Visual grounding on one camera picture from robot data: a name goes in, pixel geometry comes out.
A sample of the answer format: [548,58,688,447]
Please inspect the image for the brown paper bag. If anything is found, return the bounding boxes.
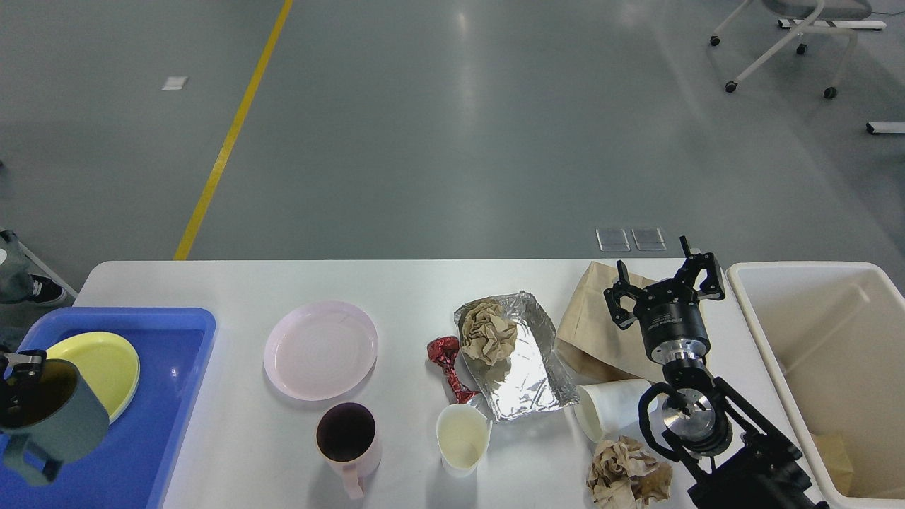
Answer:
[556,261,708,386]

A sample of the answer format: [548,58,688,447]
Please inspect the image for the grey-green mug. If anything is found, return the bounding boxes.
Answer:
[2,360,110,486]

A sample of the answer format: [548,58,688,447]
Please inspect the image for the left floor socket plate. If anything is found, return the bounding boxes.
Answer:
[595,228,631,252]

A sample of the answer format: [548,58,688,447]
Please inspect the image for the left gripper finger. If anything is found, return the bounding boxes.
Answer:
[1,351,47,418]

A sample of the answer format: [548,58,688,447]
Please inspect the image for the pink mug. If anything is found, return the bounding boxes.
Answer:
[315,402,383,500]

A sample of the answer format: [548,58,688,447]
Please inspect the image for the red foil wrapper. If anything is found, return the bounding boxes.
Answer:
[426,336,478,404]

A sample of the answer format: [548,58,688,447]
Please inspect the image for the aluminium foil tray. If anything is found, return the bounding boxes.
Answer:
[455,292,578,422]

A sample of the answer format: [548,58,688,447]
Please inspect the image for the white office chair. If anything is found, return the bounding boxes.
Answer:
[723,1,872,100]

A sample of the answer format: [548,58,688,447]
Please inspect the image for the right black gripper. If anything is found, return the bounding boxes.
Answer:
[602,236,726,365]

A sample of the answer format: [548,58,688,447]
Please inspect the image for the crumpled brown paper ball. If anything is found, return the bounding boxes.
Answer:
[586,435,673,508]

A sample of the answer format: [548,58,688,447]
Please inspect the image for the blue plastic tray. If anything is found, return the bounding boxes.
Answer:
[1,307,216,508]

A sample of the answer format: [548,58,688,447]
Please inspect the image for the white bar behind chair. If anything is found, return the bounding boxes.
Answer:
[778,18,887,31]

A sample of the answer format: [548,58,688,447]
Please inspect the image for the crumpled brown paper in foil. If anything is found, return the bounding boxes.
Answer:
[461,299,518,366]

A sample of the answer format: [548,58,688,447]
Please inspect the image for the yellow plate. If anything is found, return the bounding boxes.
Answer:
[47,331,140,424]

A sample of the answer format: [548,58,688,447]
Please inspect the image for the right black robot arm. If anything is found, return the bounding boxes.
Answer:
[602,236,828,508]

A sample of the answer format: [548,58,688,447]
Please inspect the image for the pink plate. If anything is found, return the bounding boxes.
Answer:
[263,300,378,402]

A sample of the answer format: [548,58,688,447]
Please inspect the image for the white floor bar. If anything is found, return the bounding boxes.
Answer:
[865,122,905,135]

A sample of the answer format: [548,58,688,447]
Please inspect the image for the brown paper in bin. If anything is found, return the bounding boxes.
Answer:
[810,433,854,496]

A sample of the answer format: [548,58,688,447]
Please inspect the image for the person's shoe and leg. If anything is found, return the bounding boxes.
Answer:
[1,230,67,306]

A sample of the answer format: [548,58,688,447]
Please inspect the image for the right floor socket plate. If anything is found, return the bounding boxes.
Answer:
[631,228,668,252]

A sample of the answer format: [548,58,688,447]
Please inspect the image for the cream cup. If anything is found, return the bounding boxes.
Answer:
[436,404,492,478]

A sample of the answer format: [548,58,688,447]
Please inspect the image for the floor socket plate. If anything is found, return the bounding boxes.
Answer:
[631,228,668,252]
[595,228,631,252]

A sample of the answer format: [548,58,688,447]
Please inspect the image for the white plastic bin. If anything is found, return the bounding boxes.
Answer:
[728,261,904,508]

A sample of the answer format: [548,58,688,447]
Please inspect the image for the white paper cup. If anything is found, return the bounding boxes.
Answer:
[574,379,652,443]

